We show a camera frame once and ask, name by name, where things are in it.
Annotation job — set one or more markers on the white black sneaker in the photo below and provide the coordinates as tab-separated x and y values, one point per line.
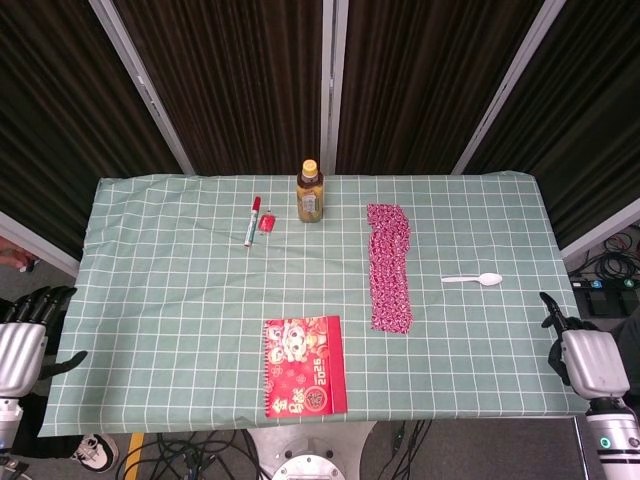
97	452

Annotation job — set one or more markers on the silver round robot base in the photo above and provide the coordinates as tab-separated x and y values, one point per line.
310	450

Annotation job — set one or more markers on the pink patterned cloth strip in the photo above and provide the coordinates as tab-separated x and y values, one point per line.
390	270

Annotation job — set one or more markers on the yellow cap tea bottle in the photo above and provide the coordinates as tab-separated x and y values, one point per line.
310	200

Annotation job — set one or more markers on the black trouser leg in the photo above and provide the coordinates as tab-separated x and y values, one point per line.
45	425

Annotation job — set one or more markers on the green white checked tablecloth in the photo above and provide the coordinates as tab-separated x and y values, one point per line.
175	300

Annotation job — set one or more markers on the small red wrapped candy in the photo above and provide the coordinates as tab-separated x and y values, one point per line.
268	222

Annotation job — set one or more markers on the black foot pedal box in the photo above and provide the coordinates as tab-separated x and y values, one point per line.
607	297

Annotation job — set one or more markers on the dark brown curtain panel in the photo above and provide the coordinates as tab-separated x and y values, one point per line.
60	125
425	85
585	125
230	85

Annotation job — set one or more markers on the bare human hand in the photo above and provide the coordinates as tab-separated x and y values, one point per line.
12	252

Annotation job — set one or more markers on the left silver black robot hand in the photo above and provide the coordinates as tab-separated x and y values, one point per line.
20	355

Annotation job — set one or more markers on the red white marker pen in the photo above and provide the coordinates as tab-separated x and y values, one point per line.
252	222

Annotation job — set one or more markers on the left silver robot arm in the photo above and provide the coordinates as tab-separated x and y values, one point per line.
9	420

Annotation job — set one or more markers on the white partition frame post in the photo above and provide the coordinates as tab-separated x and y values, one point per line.
142	85
333	85
40	245
600	232
507	85

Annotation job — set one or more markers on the red 2026 spiral calendar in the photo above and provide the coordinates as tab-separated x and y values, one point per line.
305	370

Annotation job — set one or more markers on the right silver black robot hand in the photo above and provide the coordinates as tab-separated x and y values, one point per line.
592	360

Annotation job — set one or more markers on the white plastic spoon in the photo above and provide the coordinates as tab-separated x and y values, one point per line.
487	280

